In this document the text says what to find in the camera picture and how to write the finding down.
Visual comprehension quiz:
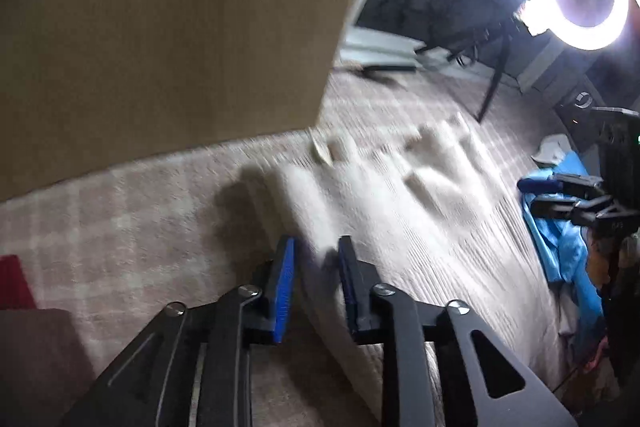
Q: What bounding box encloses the cream knitted sweater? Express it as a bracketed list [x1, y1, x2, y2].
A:
[240, 112, 566, 427]

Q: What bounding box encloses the red cloth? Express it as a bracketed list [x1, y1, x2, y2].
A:
[0, 254, 38, 310]

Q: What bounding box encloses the black flat bar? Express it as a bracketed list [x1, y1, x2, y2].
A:
[362, 63, 418, 84]

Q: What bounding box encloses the pink garment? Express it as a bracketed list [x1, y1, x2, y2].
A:
[582, 332, 611, 370]

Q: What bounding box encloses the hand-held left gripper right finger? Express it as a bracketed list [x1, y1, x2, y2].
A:
[337, 235, 578, 427]

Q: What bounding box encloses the black tripod stand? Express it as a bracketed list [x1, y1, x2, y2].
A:
[415, 12, 526, 122]

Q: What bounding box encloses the plaid bed sheet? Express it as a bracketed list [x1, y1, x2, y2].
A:
[0, 67, 591, 427]

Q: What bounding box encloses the cardboard box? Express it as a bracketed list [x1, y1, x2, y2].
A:
[0, 0, 383, 202]

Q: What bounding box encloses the white cloth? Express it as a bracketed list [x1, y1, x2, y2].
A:
[530, 134, 571, 168]

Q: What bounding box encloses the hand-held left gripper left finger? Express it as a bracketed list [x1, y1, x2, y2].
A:
[60, 234, 298, 427]

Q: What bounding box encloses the blue garment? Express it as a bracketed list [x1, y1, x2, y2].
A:
[517, 152, 608, 358]

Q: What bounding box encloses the person's right hand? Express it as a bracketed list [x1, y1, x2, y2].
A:
[586, 234, 640, 295]

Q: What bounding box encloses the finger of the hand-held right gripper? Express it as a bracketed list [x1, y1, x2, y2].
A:
[517, 173, 605, 198]
[529, 194, 621, 229]

